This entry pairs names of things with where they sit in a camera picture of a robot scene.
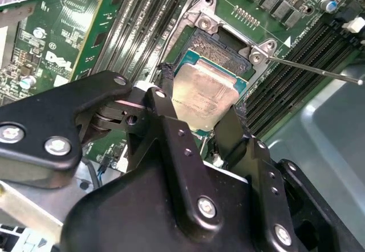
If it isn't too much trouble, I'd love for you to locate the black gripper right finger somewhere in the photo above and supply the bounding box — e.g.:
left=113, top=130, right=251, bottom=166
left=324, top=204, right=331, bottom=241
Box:
left=215, top=105, right=365, bottom=252

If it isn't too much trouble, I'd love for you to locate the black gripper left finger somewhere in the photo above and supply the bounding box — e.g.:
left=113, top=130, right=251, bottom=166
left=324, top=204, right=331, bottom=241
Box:
left=0, top=63, right=225, bottom=238

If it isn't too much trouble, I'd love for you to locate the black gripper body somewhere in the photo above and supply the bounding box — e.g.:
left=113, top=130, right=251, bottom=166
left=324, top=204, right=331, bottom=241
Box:
left=61, top=155, right=261, bottom=252

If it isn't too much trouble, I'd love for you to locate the silver CPU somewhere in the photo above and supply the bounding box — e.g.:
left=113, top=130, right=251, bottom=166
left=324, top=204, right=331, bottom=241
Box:
left=172, top=49, right=249, bottom=132

